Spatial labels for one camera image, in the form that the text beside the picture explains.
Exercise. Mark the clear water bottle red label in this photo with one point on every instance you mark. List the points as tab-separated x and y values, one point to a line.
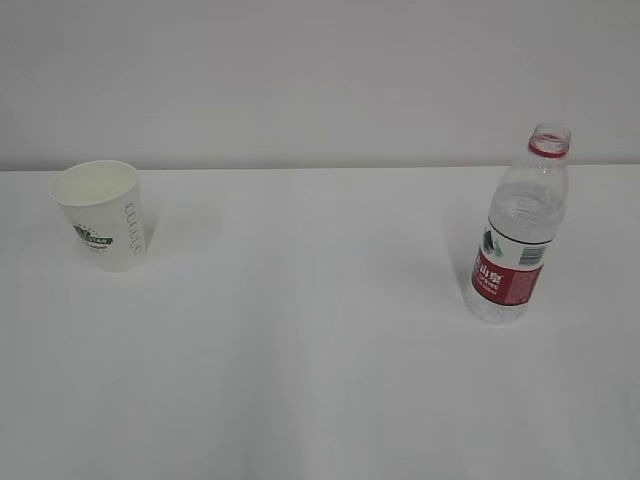
526	211

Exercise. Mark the white paper cup green logo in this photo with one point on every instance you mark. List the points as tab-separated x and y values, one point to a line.
101	201

